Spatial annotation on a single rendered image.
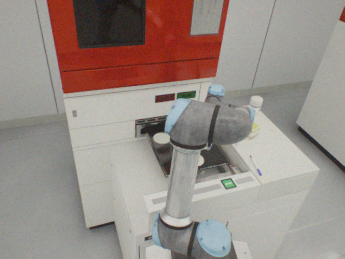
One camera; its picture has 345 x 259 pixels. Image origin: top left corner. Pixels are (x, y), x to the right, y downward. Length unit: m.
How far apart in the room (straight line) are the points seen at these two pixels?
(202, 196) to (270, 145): 0.55
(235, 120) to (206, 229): 0.39
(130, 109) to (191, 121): 0.87
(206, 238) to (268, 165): 0.68
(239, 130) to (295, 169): 0.81
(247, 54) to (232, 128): 2.99
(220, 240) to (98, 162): 1.05
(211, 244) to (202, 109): 0.43
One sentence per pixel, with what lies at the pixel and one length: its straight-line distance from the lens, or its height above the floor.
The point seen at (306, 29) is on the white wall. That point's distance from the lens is 4.20.
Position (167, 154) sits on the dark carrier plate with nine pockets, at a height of 0.90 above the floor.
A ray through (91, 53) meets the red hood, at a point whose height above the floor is 1.42.
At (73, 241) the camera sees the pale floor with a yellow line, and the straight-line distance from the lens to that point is 2.40.
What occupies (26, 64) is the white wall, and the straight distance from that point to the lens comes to 3.15.
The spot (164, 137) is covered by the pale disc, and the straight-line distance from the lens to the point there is 1.73.
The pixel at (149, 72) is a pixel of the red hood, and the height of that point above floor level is 1.29.
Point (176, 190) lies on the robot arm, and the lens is 0.97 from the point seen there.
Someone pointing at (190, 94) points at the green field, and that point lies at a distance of 1.75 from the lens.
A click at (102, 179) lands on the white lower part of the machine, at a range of 1.99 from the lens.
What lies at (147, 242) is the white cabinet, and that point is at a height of 0.74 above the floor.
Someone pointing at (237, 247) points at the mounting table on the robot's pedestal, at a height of 0.82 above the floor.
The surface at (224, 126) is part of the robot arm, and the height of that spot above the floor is 1.51.
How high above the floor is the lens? 1.99
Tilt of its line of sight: 38 degrees down
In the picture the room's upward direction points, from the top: 5 degrees clockwise
